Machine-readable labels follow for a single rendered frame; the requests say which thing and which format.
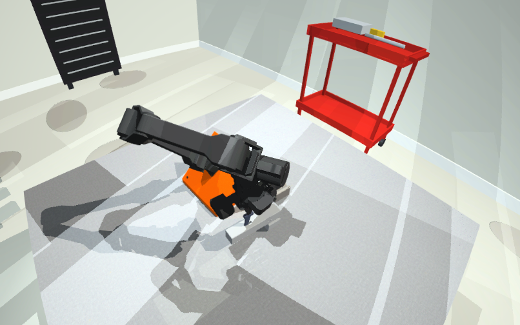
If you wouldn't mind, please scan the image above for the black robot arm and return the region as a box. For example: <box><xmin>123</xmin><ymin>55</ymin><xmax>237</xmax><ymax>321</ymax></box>
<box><xmin>117</xmin><ymin>105</ymin><xmax>290</xmax><ymax>215</ymax></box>

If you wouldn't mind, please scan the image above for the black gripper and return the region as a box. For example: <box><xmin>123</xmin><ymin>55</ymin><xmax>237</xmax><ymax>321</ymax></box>
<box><xmin>210</xmin><ymin>175</ymin><xmax>271</xmax><ymax>220</ymax></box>

